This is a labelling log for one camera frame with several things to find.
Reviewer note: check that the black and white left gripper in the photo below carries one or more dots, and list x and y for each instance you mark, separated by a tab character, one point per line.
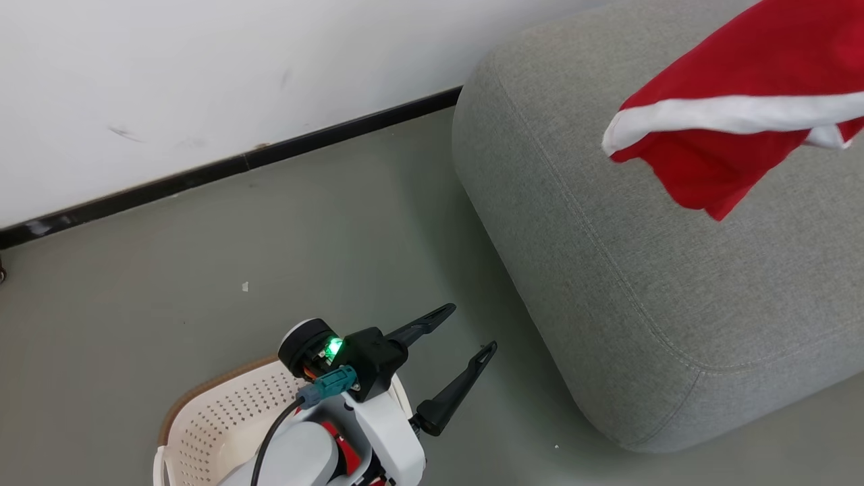
374	361

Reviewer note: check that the red garment with white trim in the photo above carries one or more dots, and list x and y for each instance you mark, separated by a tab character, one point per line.
736	74

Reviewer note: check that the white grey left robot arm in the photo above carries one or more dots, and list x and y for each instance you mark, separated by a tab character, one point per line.
297	455

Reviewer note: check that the cream perforated laundry basket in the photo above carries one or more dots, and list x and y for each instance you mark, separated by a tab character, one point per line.
223	418

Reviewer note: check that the black baseboard strip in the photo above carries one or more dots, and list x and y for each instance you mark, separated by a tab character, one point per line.
202	172

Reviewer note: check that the round black wrist camera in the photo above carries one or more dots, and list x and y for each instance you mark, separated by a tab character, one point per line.
300	344

